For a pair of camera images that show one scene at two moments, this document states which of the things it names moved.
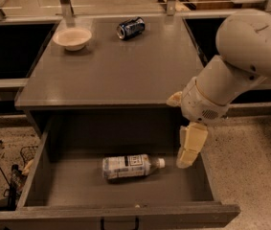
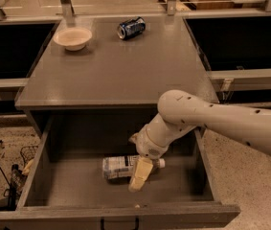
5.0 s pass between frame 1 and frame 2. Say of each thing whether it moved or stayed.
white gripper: moved
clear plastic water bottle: stayed
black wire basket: stayed
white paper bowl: stayed
